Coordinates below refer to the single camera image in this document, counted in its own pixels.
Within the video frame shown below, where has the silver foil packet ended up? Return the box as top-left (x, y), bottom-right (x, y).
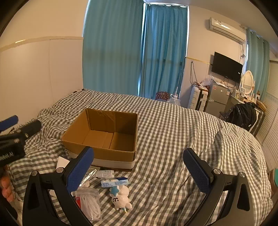
top-left (81, 169), bottom-right (97, 187)

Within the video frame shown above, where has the brown cardboard box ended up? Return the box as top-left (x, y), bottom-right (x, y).
top-left (61, 108), bottom-right (138, 172)

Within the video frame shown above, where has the wide teal curtain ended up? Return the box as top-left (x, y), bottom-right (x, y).
top-left (83, 0), bottom-right (144, 97)

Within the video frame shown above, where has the white suitcase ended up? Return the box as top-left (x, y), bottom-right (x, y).
top-left (188, 86), bottom-right (209, 111)

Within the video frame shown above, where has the white oval vanity mirror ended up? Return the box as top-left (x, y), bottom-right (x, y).
top-left (239, 70), bottom-right (256, 96)

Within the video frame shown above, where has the clear water bottle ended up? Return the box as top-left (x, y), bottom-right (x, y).
top-left (167, 94), bottom-right (182, 107)

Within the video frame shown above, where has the hanging wall cable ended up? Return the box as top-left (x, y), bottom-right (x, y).
top-left (190, 61), bottom-right (197, 86)

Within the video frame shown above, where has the black backpack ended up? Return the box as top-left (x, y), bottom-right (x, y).
top-left (225, 103), bottom-right (258, 131)

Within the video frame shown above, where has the grey vanity desk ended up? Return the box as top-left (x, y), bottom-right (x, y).
top-left (228, 94), bottom-right (246, 109)

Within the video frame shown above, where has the dark suitcase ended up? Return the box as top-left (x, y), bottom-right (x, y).
top-left (249, 106), bottom-right (266, 137)

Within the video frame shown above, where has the person's left hand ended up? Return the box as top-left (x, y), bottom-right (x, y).
top-left (0, 174), bottom-right (16, 203)

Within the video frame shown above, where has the teal object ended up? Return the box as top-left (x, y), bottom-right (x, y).
top-left (270, 168), bottom-right (278, 187)

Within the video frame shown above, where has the backlit teal curtain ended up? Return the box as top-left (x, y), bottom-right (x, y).
top-left (139, 4), bottom-right (188, 101)

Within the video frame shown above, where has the black wall television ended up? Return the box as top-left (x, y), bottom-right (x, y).
top-left (211, 51), bottom-right (243, 83)

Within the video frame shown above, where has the white plush toy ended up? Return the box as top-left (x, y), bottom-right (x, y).
top-left (109, 185), bottom-right (132, 212)

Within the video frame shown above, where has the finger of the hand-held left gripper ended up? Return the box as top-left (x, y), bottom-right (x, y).
top-left (10, 119), bottom-right (42, 140)
top-left (0, 115), bottom-right (19, 132)

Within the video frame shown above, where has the white louvered wardrobe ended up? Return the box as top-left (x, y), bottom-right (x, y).
top-left (258, 59), bottom-right (278, 172)

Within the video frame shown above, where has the white air conditioner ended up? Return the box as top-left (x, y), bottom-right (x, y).
top-left (208, 17), bottom-right (246, 43)

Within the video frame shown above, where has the white paper card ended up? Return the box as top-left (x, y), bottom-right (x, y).
top-left (56, 157), bottom-right (71, 170)

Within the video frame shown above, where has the red patterned bag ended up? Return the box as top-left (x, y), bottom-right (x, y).
top-left (156, 91), bottom-right (170, 101)

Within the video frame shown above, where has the clear plastic zip bag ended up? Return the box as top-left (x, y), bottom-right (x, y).
top-left (75, 187), bottom-right (102, 221)

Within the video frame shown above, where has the small silver fridge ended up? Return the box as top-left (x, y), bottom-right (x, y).
top-left (205, 83), bottom-right (231, 119)

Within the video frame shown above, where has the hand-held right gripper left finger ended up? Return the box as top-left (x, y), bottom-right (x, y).
top-left (22, 146), bottom-right (95, 226)

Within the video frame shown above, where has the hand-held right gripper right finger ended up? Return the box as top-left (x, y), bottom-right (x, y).
top-left (183, 148), bottom-right (254, 226)

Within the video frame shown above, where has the narrow teal curtain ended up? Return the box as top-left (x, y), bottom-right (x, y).
top-left (245, 28), bottom-right (270, 102)

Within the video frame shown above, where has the small white sachet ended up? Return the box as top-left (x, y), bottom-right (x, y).
top-left (97, 170), bottom-right (114, 179)

